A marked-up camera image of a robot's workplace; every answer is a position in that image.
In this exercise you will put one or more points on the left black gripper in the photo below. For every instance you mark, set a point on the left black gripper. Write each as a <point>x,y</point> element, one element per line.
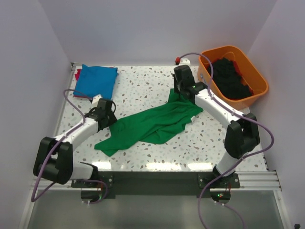
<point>112,119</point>

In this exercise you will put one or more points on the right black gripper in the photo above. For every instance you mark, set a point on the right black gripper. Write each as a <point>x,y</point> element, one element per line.
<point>175,87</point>

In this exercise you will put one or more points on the green t shirt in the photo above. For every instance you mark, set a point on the green t shirt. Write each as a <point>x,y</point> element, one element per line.
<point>154,126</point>

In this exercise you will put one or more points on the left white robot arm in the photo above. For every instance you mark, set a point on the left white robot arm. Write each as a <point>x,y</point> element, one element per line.
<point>54,160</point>

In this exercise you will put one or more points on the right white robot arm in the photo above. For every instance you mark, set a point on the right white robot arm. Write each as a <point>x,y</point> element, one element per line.
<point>241,137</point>

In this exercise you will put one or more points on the folded blue t shirt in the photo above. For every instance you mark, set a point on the folded blue t shirt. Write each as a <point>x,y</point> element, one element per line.
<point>94,80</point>

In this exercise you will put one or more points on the black t shirt in basket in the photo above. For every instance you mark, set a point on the black t shirt in basket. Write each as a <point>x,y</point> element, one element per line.
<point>228,80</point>

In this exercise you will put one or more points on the folded red t shirt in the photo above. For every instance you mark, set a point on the folded red t shirt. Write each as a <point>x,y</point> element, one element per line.
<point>76,76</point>

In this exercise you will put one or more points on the orange plastic basket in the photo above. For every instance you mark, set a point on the orange plastic basket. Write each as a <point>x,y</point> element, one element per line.
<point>252,76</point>

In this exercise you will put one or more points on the red garment in basket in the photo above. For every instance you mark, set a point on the red garment in basket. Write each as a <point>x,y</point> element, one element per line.
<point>243,81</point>

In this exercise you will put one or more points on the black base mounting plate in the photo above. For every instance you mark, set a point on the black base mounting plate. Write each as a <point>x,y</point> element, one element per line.
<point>155,183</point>

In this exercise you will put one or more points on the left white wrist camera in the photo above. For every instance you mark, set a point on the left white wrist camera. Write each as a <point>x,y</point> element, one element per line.
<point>96,99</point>

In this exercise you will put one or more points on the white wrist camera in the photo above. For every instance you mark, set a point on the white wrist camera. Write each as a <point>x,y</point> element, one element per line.
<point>182,61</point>
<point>96,99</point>

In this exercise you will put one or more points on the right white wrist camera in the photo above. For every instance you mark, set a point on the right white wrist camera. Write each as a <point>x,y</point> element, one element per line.
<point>182,61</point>

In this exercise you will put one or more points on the aluminium frame rail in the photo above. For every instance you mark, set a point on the aluminium frame rail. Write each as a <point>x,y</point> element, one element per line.
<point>248,181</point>

